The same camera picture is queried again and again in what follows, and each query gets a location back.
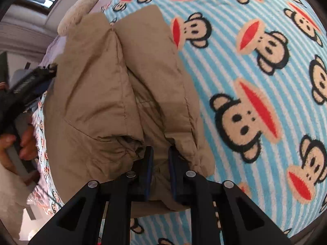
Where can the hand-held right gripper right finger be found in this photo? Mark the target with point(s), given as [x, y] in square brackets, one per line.
[172, 176]

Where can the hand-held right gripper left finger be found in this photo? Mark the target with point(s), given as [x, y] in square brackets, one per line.
[150, 173]

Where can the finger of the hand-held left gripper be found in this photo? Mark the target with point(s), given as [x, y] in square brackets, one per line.
[35, 77]

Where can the tan padded jacket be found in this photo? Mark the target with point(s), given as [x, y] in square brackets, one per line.
[97, 94]

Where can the person's left hand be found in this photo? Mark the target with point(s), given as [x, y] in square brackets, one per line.
[29, 143]

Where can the cream plush pillow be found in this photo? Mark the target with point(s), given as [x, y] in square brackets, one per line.
[76, 10]

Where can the blue striped monkey print blanket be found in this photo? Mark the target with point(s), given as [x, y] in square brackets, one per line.
[230, 56]

